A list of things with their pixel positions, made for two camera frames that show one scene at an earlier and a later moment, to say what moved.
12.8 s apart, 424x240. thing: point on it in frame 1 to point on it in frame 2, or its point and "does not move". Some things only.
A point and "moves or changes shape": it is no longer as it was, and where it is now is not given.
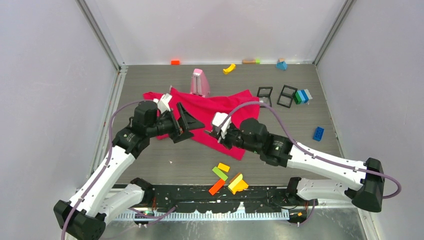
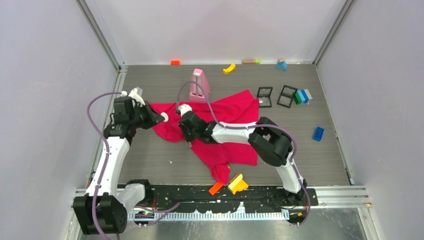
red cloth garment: [217, 112] moves or changes shape
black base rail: [158, 198] does not move
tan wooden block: [249, 61] does not move
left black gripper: [174, 134] to [154, 117]
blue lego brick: [318, 133] does not move
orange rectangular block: [216, 187] does not move
